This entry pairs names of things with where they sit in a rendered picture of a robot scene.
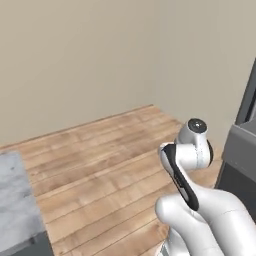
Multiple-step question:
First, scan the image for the grey fridge drawer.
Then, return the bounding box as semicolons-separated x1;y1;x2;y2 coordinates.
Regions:
221;119;256;176

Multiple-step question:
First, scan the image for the grey stone counter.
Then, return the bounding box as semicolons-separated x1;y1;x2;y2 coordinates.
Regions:
0;150;55;256

